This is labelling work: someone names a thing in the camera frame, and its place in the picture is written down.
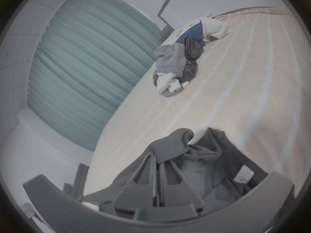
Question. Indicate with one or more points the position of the pile of clothes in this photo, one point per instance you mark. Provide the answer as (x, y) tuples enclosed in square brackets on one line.
[(170, 59)]

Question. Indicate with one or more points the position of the black T-shirt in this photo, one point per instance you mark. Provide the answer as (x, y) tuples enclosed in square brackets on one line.
[(206, 173)]

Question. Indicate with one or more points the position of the grey bedside table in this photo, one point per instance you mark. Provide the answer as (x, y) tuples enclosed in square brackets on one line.
[(166, 32)]

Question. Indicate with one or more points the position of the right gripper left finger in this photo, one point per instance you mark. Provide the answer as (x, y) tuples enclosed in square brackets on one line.
[(138, 193)]

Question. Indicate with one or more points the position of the bed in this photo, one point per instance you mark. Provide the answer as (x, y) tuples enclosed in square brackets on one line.
[(243, 81)]

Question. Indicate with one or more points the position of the blue-green curtain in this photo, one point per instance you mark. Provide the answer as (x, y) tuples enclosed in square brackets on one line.
[(60, 101), (97, 33)]

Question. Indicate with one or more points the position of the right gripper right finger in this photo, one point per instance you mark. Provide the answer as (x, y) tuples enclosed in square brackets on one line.
[(177, 193)]

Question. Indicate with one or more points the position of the white printed pillow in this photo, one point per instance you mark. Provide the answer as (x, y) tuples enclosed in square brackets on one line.
[(175, 34)]

